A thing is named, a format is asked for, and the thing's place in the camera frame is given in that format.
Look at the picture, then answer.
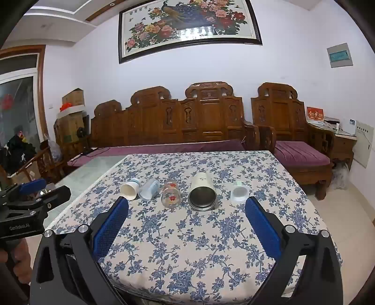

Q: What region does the small white cup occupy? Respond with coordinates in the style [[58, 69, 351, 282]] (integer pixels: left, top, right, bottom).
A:
[[230, 181, 251, 203]]

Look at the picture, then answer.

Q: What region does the clear plastic bag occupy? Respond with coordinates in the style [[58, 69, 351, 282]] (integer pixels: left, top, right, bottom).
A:
[[330, 163, 350, 190]]

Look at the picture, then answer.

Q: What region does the red desk calendar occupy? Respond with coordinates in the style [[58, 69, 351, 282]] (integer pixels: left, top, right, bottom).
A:
[[306, 106, 325, 124]]

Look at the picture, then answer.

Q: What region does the long purple sofa cushion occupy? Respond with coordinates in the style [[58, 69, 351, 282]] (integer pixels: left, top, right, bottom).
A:
[[67, 139, 247, 168]]

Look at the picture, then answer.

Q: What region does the small cardboard box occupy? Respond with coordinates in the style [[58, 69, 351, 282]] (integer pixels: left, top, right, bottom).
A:
[[61, 88, 85, 107]]

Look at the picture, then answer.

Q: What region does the wooden side table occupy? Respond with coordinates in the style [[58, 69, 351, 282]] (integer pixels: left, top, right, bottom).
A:
[[309, 122, 358, 171]]

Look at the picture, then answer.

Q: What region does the grey wall fuse box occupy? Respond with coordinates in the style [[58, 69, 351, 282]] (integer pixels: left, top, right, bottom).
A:
[[326, 43, 353, 69]]

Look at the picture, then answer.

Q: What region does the black cable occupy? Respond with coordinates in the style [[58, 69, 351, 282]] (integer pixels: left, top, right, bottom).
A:
[[72, 147, 104, 160]]

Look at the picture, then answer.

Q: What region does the framed peacock flower painting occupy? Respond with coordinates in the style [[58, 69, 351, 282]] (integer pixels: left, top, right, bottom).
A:
[[118, 0, 263, 64]]

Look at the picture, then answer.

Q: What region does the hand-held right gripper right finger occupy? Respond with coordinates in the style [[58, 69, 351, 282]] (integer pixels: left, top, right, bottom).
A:
[[244, 196, 344, 305]]

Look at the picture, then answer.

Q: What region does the large cardboard box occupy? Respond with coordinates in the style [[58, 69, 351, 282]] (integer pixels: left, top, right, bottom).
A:
[[54, 112, 86, 145]]

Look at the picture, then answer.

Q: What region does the carved wooden armchair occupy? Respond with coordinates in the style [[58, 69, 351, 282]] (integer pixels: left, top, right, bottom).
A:
[[250, 82, 336, 200]]

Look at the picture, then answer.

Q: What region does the person's left hand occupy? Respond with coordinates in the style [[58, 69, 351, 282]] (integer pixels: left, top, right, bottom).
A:
[[0, 238, 32, 285]]

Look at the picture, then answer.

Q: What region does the white paper cup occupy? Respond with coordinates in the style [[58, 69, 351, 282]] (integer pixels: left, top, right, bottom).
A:
[[121, 178, 144, 201]]

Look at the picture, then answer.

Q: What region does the wooden chair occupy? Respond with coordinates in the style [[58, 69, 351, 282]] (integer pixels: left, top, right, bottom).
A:
[[0, 140, 63, 190]]

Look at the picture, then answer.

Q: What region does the carved wooden sofa bench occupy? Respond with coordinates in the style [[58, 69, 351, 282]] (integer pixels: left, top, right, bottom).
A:
[[89, 81, 261, 151]]

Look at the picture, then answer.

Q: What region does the red window decoration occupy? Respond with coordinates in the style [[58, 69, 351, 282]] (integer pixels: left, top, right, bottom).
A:
[[0, 94, 14, 111]]

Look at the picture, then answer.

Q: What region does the purple armchair cushion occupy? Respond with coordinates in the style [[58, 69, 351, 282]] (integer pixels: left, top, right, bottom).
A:
[[275, 141, 331, 168]]

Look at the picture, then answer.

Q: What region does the clear plastic cup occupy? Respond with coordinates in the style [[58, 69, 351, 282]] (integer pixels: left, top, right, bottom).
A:
[[139, 179, 161, 201]]

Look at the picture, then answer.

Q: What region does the white steel-lined tumbler cup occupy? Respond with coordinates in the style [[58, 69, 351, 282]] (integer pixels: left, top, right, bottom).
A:
[[188, 172, 218, 212]]

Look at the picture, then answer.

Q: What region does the red flower print glass cup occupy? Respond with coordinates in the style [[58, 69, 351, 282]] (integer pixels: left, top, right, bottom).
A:
[[161, 179, 181, 209]]

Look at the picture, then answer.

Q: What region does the blue floral tablecloth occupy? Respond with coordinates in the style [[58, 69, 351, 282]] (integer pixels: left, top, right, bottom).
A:
[[48, 150, 343, 304]]

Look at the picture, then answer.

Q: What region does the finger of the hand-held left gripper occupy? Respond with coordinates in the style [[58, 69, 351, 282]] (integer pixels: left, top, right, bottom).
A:
[[0, 178, 48, 203], [34, 186, 72, 210]]

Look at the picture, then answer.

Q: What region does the white wall panel box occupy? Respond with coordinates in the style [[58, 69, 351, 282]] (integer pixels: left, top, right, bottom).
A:
[[352, 122, 375, 168]]

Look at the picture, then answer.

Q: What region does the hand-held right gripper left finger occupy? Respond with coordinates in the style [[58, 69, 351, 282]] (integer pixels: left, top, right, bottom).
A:
[[29, 196, 129, 305]]

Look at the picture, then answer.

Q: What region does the wooden framed glass door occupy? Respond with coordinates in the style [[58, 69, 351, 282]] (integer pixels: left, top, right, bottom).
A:
[[0, 45, 50, 182]]

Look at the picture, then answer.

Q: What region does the dark clothes pile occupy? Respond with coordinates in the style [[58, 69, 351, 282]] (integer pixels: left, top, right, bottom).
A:
[[0, 126, 38, 174]]

